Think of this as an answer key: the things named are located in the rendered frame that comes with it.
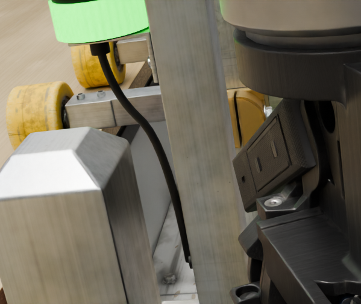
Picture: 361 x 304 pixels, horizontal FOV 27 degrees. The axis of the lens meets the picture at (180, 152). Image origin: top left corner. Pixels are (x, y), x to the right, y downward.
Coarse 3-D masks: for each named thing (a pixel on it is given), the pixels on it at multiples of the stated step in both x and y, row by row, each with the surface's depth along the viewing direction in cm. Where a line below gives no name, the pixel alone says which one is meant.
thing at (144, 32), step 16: (64, 0) 43; (80, 0) 42; (96, 0) 42; (144, 32) 44; (96, 48) 45; (112, 80) 46; (128, 112) 47; (144, 128) 47; (160, 144) 48; (160, 160) 48; (176, 192) 49; (176, 208) 49
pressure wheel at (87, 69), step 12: (72, 48) 100; (84, 48) 100; (72, 60) 100; (84, 60) 100; (96, 60) 99; (108, 60) 99; (84, 72) 100; (96, 72) 100; (120, 72) 103; (84, 84) 102; (96, 84) 102; (108, 84) 103
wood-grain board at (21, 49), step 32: (0, 0) 196; (32, 0) 187; (0, 32) 154; (32, 32) 149; (0, 64) 127; (32, 64) 123; (64, 64) 120; (128, 64) 113; (0, 96) 108; (0, 128) 94; (0, 160) 83; (0, 288) 57
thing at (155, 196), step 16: (128, 128) 109; (160, 128) 131; (144, 144) 118; (144, 160) 117; (144, 176) 116; (160, 176) 127; (144, 192) 115; (160, 192) 126; (144, 208) 114; (160, 208) 125; (160, 224) 124
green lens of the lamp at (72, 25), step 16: (112, 0) 42; (128, 0) 43; (64, 16) 43; (80, 16) 42; (96, 16) 42; (112, 16) 42; (128, 16) 43; (144, 16) 44; (64, 32) 43; (80, 32) 43; (96, 32) 43; (112, 32) 43; (128, 32) 43
